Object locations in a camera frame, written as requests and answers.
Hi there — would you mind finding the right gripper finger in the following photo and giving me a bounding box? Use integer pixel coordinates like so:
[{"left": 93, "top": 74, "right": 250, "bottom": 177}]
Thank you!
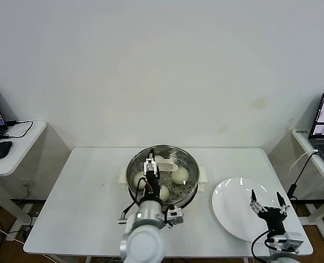
[
  {"left": 275, "top": 191, "right": 290, "bottom": 216},
  {"left": 249, "top": 188, "right": 267, "bottom": 214}
]

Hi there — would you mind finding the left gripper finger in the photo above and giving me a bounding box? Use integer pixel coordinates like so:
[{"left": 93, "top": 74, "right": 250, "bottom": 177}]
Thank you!
[
  {"left": 151, "top": 160, "right": 161, "bottom": 179},
  {"left": 143, "top": 149, "right": 155, "bottom": 176}
]

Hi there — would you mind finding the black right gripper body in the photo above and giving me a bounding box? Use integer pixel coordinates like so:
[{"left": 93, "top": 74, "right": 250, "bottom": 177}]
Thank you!
[{"left": 257, "top": 207, "right": 288, "bottom": 236}]

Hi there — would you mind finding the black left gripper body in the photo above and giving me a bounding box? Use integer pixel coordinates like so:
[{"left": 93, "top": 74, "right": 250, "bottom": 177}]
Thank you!
[{"left": 144, "top": 171, "right": 162, "bottom": 202}]

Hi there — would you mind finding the glass lid with beige handle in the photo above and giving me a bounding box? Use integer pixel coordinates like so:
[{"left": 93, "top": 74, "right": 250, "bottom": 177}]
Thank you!
[{"left": 126, "top": 144, "right": 200, "bottom": 205}]

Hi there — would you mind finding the white steamed baozi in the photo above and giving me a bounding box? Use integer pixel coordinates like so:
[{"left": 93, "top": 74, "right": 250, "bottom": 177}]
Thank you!
[
  {"left": 171, "top": 167, "right": 190, "bottom": 185},
  {"left": 158, "top": 185, "right": 170, "bottom": 203},
  {"left": 133, "top": 171, "right": 147, "bottom": 190}
]

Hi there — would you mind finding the perforated stainless steamer basket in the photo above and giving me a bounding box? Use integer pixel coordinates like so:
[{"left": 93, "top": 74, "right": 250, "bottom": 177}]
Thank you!
[{"left": 126, "top": 144, "right": 201, "bottom": 209}]

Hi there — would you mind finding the round white plate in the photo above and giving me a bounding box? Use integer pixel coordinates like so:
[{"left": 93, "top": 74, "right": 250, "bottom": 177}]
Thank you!
[{"left": 212, "top": 177, "right": 286, "bottom": 243}]

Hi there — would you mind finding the white side table with mouse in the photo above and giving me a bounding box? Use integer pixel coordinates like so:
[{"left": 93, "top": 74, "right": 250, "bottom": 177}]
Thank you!
[{"left": 0, "top": 120, "right": 72, "bottom": 228}]

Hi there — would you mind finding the black computer mouse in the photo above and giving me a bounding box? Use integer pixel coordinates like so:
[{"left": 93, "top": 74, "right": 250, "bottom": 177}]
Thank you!
[{"left": 0, "top": 140, "right": 14, "bottom": 159}]

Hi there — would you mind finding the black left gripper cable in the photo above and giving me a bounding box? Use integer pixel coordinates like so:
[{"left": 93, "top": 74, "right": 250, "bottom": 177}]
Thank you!
[{"left": 135, "top": 176, "right": 155, "bottom": 203}]

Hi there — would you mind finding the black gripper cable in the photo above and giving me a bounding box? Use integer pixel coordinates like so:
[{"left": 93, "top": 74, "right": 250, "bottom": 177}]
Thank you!
[
  {"left": 251, "top": 230, "right": 274, "bottom": 263},
  {"left": 135, "top": 176, "right": 155, "bottom": 203}
]

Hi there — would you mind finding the black cable with inline block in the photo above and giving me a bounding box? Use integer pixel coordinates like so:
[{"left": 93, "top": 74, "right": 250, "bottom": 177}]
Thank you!
[{"left": 287, "top": 151, "right": 321, "bottom": 199}]

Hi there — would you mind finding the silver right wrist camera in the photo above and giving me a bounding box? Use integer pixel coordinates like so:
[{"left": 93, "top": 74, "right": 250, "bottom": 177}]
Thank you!
[{"left": 271, "top": 231, "right": 304, "bottom": 254}]

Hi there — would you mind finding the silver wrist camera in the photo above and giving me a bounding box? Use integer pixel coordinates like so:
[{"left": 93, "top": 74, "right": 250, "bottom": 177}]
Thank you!
[
  {"left": 164, "top": 204, "right": 184, "bottom": 228},
  {"left": 271, "top": 231, "right": 304, "bottom": 254}
]

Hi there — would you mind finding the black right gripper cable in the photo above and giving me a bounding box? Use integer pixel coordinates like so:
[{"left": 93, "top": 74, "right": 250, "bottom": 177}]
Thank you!
[{"left": 251, "top": 230, "right": 274, "bottom": 263}]

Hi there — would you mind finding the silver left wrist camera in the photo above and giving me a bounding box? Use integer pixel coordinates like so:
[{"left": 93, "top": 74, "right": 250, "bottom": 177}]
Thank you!
[{"left": 164, "top": 204, "right": 184, "bottom": 228}]

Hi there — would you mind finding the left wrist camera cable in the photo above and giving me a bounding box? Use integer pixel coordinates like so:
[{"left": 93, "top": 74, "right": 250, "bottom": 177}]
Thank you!
[{"left": 117, "top": 201, "right": 139, "bottom": 226}]

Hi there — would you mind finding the white laptop cable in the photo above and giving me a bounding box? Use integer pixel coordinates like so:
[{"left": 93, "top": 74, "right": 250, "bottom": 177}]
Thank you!
[{"left": 289, "top": 149, "right": 320, "bottom": 175}]

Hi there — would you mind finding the black laptop charger cable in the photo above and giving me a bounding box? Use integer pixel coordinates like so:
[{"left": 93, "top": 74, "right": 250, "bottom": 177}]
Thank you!
[{"left": 2, "top": 119, "right": 34, "bottom": 139}]

